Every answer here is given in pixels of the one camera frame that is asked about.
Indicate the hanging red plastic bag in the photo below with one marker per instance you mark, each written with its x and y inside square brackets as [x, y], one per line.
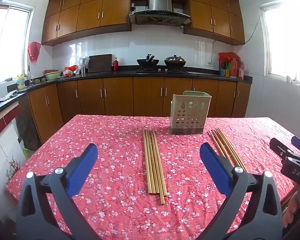
[34, 51]

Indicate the green basin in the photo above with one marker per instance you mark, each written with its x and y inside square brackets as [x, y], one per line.
[53, 75]

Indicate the metal faucet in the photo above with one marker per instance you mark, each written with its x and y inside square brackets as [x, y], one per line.
[29, 76]

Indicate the large red plastic bag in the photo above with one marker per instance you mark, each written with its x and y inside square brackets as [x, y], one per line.
[228, 56]

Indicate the sliding glass window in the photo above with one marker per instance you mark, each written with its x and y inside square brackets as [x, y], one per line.
[285, 37]
[12, 42]

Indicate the wooden kitchen cabinets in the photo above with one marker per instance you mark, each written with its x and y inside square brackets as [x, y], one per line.
[90, 12]
[120, 97]

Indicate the dark cutting board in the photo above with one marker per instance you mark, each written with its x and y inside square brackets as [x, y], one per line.
[100, 63]

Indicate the white dish cloth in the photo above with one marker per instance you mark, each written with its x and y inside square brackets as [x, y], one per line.
[5, 97]

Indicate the pale green perforated utensil holder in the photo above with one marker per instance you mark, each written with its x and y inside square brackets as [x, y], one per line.
[190, 115]

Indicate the red seasoning bottles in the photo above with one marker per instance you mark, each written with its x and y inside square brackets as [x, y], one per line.
[237, 70]

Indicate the steel range hood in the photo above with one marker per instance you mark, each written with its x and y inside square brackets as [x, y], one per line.
[160, 5]

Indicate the red floral tablecloth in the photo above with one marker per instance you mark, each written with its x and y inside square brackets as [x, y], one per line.
[115, 155]

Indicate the red bottle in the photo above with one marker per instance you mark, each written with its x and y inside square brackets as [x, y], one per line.
[115, 65]

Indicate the wooden upper kitchen cabinets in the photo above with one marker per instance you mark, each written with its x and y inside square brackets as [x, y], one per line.
[90, 12]

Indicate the person's right hand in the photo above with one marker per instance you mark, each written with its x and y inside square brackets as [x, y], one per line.
[291, 210]

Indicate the yellow detergent bottle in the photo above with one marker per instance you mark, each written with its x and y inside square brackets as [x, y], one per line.
[21, 81]

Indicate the black kitchen countertop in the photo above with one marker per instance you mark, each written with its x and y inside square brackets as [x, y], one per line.
[125, 74]

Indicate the black wok with lid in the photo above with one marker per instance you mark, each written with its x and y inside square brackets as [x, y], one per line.
[175, 61]

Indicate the clear plastic bag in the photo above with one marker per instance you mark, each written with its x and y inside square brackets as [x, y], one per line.
[83, 62]

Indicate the white wall socket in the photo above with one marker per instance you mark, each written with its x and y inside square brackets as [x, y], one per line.
[210, 64]

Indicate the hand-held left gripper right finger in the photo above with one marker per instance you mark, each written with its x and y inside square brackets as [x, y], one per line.
[215, 165]

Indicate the black gas stove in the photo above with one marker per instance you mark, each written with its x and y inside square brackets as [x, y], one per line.
[162, 71]

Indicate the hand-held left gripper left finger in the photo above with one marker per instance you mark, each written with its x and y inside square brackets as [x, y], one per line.
[85, 165]

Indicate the red and white plastic bag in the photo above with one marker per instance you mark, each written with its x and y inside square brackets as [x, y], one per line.
[71, 70]

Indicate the bamboo chopstick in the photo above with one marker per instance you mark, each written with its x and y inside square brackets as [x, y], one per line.
[229, 147]
[232, 147]
[222, 147]
[153, 160]
[150, 160]
[156, 160]
[146, 160]
[225, 147]
[217, 145]
[159, 160]

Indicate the wooden lower kitchen cabinets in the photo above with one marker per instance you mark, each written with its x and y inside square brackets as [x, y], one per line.
[120, 97]

